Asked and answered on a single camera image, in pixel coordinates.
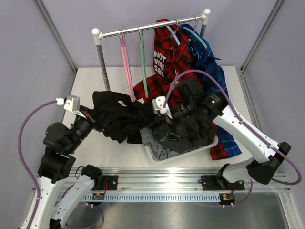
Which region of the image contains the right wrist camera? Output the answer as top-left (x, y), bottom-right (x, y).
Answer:
top-left (152, 96), bottom-right (172, 119)

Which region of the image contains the lilac hanger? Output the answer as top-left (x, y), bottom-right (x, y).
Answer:
top-left (120, 31), bottom-right (134, 96)

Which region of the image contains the red black plaid shirt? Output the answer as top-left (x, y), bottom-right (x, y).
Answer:
top-left (132, 18), bottom-right (227, 162)

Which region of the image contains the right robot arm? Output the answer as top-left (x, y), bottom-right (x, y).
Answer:
top-left (172, 78), bottom-right (291, 189)

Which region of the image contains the teal hanger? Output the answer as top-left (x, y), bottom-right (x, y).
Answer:
top-left (180, 15), bottom-right (207, 51)

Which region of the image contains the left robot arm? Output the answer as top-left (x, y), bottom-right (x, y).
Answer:
top-left (21, 108), bottom-right (108, 229)

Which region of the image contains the black plain shirt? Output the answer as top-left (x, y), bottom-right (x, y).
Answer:
top-left (92, 91), bottom-right (156, 144)

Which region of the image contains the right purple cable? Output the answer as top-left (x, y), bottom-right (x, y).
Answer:
top-left (164, 69), bottom-right (302, 208)

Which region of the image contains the black pinstripe shirt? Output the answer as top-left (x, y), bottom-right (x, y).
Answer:
top-left (150, 116), bottom-right (216, 153)

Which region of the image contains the white plastic basket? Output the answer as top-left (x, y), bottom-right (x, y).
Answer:
top-left (144, 136), bottom-right (219, 164)

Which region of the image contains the purple cable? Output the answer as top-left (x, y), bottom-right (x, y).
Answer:
top-left (164, 69), bottom-right (302, 208)
top-left (18, 100), bottom-right (103, 229)

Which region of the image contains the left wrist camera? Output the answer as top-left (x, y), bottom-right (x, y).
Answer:
top-left (56, 95), bottom-right (85, 118)

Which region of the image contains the clothes rack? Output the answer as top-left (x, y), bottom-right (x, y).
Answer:
top-left (91, 8), bottom-right (211, 91)

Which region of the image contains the blue plaid shirt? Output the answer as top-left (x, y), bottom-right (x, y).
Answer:
top-left (180, 23), bottom-right (243, 158)

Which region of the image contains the mint green hanger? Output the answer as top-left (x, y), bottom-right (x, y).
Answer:
top-left (139, 30), bottom-right (149, 98)

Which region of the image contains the light blue hanger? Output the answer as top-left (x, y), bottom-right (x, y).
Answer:
top-left (166, 19), bottom-right (181, 46)

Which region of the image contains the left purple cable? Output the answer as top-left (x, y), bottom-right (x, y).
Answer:
top-left (18, 100), bottom-right (103, 229)

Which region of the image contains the pink hanger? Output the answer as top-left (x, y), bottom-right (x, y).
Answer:
top-left (119, 32), bottom-right (136, 102)

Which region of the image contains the aluminium rail base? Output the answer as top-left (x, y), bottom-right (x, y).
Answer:
top-left (32, 167), bottom-right (292, 203)

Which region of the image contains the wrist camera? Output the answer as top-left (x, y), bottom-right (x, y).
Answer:
top-left (152, 96), bottom-right (172, 119)
top-left (56, 95), bottom-right (85, 118)

